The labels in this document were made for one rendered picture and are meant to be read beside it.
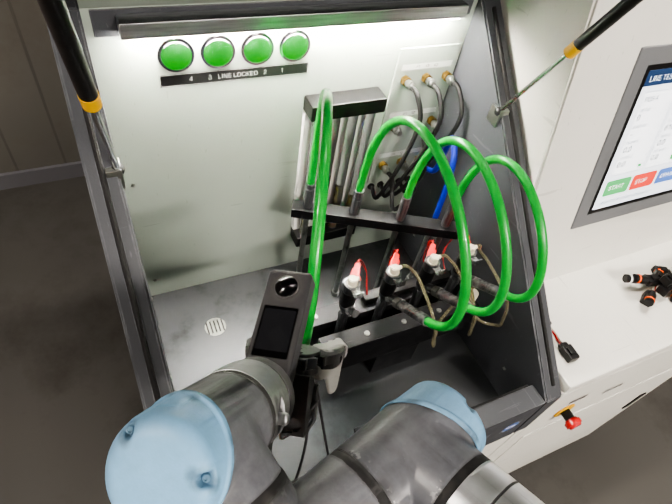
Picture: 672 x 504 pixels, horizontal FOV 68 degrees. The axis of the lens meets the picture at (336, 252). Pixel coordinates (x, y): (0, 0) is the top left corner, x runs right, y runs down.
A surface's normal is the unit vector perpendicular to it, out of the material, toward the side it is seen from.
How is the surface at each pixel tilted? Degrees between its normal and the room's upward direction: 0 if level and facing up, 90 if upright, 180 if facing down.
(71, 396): 0
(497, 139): 90
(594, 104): 76
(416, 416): 22
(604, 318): 0
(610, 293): 0
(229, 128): 90
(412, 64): 90
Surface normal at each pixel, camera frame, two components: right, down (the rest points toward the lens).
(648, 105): 0.42, 0.56
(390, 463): 0.12, -0.65
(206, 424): 0.63, -0.75
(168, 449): -0.22, 0.02
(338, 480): -0.14, -0.85
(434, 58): 0.40, 0.73
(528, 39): -0.91, 0.22
